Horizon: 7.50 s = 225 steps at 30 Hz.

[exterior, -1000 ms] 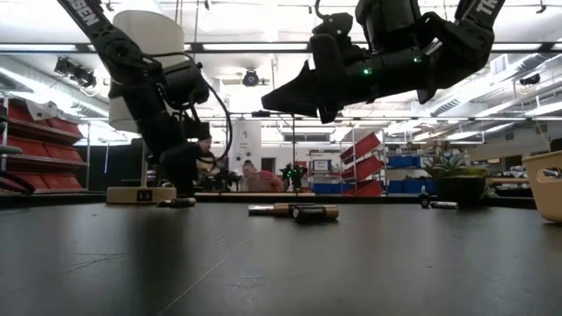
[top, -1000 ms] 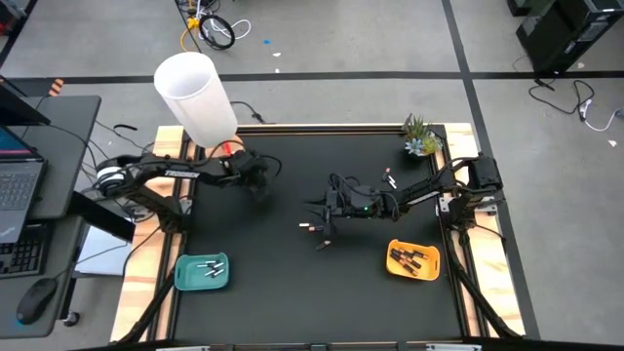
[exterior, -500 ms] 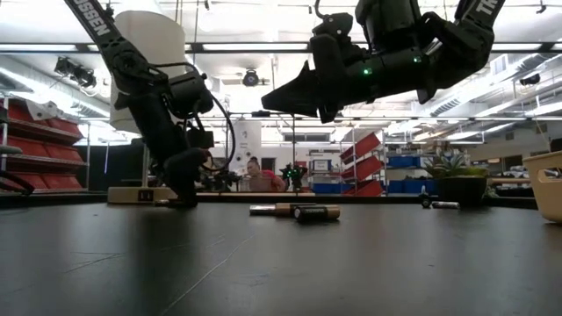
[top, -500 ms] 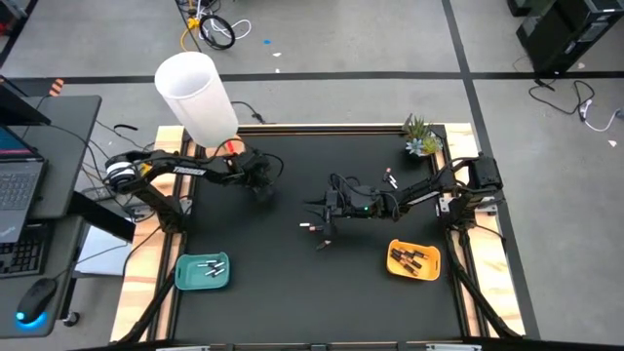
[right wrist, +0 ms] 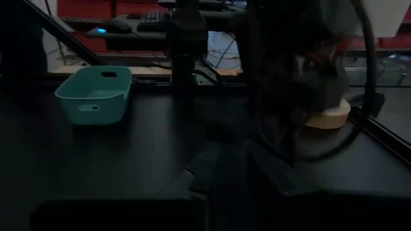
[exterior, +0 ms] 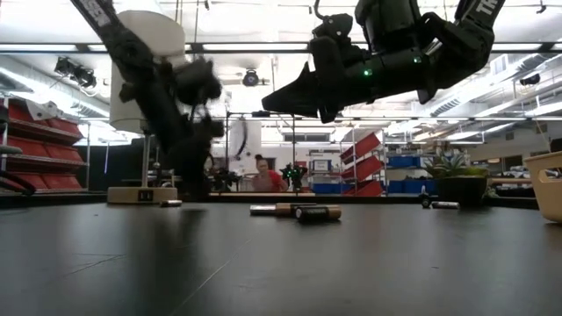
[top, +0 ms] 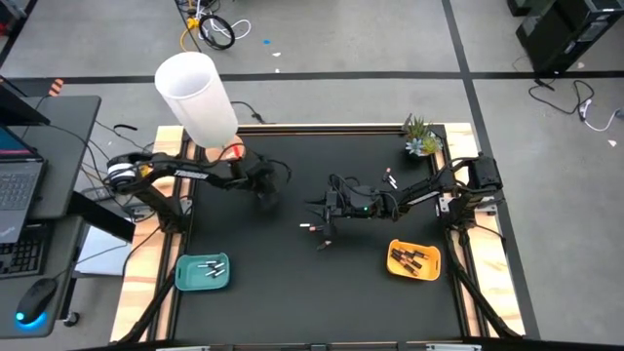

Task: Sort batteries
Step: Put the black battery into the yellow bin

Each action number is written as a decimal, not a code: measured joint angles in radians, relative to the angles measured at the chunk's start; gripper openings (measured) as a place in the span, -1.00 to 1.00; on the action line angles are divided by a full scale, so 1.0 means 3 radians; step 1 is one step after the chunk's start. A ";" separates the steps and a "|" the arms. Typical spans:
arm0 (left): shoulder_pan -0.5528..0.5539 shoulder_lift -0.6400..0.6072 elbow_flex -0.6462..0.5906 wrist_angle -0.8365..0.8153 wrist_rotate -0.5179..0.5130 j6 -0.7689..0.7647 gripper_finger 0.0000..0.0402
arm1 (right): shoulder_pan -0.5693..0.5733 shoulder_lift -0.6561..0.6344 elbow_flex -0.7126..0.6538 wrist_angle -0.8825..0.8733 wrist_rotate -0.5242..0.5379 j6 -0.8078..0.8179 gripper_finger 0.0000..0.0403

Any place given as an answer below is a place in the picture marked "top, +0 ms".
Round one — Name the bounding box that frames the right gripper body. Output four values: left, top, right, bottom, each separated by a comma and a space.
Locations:
322, 175, 392, 239

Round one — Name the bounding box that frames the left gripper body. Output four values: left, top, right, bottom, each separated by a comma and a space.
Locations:
241, 155, 285, 199

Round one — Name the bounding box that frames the yellow plastic bin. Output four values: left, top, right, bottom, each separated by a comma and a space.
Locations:
386, 238, 443, 283

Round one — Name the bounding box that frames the teal plastic bin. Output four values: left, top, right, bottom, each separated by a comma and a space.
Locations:
174, 252, 231, 293

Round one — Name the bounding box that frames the potted succulent plant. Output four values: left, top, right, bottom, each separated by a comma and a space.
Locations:
402, 113, 445, 158

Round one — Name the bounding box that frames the white shade wooden base lamp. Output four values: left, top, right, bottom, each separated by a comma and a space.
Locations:
153, 51, 248, 165

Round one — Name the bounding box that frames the black desk foot bar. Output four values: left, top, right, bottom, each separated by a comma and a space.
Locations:
67, 192, 137, 244

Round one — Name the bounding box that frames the pale floor mat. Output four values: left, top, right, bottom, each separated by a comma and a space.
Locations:
75, 224, 136, 278

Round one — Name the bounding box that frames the dark grey side desk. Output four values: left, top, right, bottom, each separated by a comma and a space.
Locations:
0, 95, 103, 340

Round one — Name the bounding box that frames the grey laptop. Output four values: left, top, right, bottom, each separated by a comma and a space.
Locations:
0, 124, 50, 245

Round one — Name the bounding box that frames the black computer mouse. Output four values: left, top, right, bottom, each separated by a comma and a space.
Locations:
14, 277, 59, 327

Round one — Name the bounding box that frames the black keyboard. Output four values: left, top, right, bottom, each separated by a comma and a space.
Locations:
0, 222, 53, 280

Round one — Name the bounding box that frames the black monitor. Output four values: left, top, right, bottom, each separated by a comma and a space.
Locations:
0, 75, 53, 127

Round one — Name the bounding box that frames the large black equipment cabinet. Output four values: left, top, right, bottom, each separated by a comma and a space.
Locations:
515, 0, 624, 75

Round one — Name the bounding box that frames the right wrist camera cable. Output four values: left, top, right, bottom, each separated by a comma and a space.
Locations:
327, 173, 362, 196

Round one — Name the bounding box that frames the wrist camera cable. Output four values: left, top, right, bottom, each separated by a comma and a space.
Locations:
327, 173, 362, 196
262, 156, 293, 189

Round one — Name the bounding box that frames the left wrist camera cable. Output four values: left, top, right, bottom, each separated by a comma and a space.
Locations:
262, 156, 293, 189

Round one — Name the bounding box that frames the black lamp power cable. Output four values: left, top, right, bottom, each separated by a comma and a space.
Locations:
229, 99, 267, 125

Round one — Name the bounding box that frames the black coiled cable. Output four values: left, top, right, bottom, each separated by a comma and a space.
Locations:
197, 13, 237, 52

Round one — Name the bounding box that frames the white floor cable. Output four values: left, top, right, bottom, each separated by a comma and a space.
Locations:
194, 17, 253, 43

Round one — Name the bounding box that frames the yellow cable with plug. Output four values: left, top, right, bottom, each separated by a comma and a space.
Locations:
178, 17, 202, 53

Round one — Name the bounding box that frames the black floor cable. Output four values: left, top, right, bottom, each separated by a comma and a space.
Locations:
527, 77, 597, 117

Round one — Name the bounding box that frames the white power strip cable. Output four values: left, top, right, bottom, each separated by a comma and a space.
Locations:
577, 97, 623, 134

